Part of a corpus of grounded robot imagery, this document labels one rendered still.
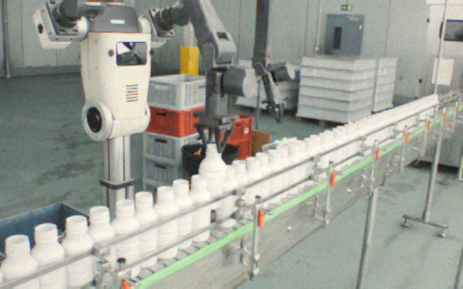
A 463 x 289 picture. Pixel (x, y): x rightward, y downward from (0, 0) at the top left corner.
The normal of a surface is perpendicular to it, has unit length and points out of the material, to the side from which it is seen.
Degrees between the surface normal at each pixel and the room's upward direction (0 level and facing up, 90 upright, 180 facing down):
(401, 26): 90
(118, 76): 90
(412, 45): 90
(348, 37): 90
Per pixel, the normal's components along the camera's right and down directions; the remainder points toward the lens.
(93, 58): -0.60, 0.16
